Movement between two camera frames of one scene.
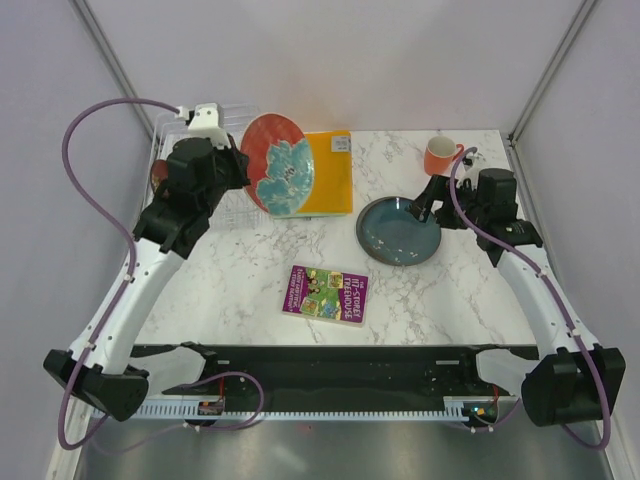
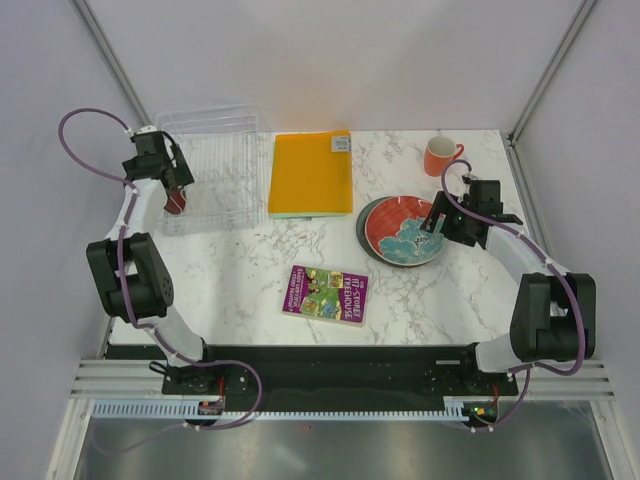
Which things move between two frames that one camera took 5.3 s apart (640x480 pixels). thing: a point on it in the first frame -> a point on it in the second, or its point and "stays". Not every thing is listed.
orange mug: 440,152 stays
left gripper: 239,160 -> 180,172
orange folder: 331,192 stays
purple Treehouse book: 328,295 stays
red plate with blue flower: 280,163 -> 393,229
